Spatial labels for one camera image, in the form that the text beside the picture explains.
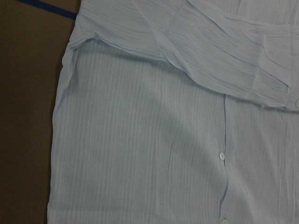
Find light blue button-up shirt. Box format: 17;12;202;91
47;0;299;224

